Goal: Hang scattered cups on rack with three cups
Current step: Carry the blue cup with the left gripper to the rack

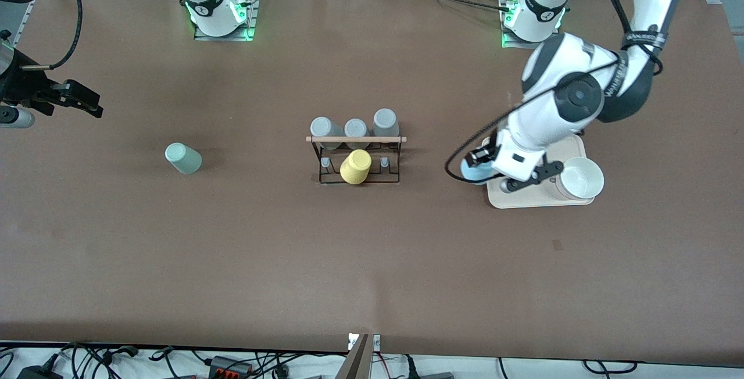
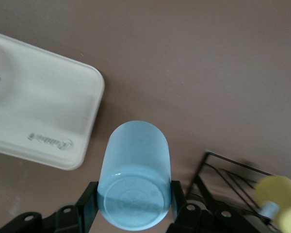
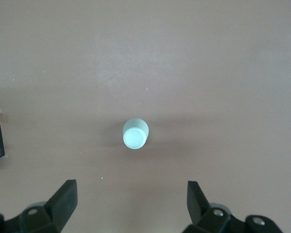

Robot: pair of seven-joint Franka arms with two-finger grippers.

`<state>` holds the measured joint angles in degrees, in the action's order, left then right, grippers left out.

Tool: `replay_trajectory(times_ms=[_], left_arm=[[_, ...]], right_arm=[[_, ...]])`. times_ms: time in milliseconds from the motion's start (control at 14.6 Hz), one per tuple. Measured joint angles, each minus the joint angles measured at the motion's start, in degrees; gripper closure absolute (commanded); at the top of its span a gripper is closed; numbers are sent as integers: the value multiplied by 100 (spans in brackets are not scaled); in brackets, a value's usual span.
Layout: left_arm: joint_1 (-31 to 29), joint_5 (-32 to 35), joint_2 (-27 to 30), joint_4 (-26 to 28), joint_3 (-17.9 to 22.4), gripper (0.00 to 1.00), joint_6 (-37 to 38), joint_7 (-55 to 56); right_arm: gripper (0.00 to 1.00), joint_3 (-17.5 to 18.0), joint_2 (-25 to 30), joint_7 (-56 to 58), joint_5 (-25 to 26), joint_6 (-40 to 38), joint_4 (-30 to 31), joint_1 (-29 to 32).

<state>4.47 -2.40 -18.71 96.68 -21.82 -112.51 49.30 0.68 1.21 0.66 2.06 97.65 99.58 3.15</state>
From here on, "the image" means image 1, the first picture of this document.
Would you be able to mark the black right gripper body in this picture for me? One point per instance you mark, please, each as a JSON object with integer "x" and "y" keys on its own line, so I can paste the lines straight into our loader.
{"x": 22, "y": 86}

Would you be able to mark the light blue cup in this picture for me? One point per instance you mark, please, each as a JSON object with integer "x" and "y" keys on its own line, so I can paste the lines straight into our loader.
{"x": 474, "y": 174}

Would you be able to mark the pale green cup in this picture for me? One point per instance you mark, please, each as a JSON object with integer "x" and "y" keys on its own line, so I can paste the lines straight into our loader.
{"x": 183, "y": 158}

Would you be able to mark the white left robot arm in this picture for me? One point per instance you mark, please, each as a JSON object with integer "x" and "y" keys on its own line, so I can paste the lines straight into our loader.
{"x": 575, "y": 65}

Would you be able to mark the beige plastic tray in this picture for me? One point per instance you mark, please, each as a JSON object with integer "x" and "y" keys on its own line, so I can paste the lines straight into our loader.
{"x": 535, "y": 200}

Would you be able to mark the white bowl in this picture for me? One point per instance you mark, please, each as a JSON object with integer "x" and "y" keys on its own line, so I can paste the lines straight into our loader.
{"x": 581, "y": 180}

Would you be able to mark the grey cup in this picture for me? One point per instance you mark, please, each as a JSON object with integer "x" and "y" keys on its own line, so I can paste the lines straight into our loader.
{"x": 385, "y": 122}
{"x": 356, "y": 129}
{"x": 323, "y": 130}

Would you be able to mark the yellow cup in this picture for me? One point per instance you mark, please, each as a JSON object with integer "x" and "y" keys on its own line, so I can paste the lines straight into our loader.
{"x": 355, "y": 167}

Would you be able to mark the black power adapter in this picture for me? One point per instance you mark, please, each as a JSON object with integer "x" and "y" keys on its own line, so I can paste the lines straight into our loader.
{"x": 39, "y": 372}

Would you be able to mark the black power strip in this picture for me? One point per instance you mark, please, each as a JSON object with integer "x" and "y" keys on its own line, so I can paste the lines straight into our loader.
{"x": 229, "y": 365}

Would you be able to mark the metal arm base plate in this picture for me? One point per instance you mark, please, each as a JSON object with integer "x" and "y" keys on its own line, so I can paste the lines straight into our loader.
{"x": 251, "y": 13}
{"x": 511, "y": 43}

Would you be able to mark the white mount bracket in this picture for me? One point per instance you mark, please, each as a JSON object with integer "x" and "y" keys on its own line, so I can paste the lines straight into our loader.
{"x": 375, "y": 342}

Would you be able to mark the grey camera mount pole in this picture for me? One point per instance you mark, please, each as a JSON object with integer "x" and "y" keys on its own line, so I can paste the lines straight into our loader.
{"x": 354, "y": 364}

